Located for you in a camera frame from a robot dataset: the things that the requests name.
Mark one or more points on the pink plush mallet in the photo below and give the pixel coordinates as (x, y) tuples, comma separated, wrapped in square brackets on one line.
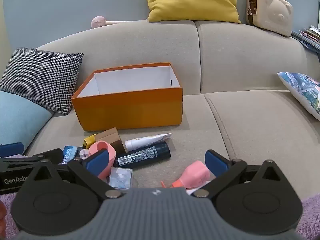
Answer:
[(98, 22)]

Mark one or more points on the purple fuzzy cloth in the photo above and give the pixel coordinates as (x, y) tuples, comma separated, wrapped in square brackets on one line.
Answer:
[(311, 217)]

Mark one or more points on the picture card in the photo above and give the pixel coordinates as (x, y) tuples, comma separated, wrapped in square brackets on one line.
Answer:
[(121, 177)]

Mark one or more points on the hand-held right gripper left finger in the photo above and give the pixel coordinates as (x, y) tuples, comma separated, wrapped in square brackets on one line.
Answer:
[(96, 160)]

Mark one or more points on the blue and white packet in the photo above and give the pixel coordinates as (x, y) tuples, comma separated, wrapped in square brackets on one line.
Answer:
[(68, 152)]

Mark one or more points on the dark blue spray can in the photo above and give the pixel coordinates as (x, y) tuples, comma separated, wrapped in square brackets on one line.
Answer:
[(147, 153)]

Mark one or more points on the yellow pillow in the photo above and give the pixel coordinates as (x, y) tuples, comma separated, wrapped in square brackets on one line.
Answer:
[(192, 0)]

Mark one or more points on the pink spray bottle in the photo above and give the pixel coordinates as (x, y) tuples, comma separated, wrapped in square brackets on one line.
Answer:
[(195, 173)]

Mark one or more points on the houndstooth pillow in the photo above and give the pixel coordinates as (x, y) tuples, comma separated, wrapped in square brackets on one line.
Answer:
[(42, 77)]

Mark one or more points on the light blue pillow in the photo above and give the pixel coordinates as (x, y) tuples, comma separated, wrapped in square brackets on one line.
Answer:
[(17, 120)]

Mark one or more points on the small brown cardboard box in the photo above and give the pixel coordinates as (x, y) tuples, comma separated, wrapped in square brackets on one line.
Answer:
[(111, 138)]

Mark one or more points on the pink plastic cup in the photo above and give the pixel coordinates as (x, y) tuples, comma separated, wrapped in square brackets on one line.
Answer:
[(100, 145)]

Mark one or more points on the beige sofa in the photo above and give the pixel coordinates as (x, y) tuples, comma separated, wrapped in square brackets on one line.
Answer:
[(250, 117)]

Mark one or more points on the beige bear suitcase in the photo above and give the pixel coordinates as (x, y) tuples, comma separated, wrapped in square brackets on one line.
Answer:
[(270, 12)]

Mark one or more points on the orange cardboard box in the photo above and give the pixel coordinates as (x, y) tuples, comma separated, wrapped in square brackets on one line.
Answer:
[(130, 110)]

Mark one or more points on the printed picture pillow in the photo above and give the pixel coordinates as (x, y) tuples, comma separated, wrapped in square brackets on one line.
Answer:
[(305, 90)]

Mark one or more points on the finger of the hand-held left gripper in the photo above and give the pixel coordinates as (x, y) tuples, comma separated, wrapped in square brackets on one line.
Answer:
[(11, 149), (50, 155)]

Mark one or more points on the white squeeze tube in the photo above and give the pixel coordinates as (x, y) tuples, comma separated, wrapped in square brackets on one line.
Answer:
[(140, 142)]

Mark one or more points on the small plaid item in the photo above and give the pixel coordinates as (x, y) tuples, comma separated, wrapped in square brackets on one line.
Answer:
[(83, 153)]

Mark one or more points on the yellow plastic tape measure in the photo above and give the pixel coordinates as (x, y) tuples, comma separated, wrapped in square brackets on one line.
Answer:
[(90, 141)]

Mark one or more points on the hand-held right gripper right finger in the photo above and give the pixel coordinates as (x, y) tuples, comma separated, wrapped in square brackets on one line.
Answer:
[(216, 161)]

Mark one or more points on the stack of books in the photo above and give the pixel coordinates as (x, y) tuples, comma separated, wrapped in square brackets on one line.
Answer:
[(310, 36)]

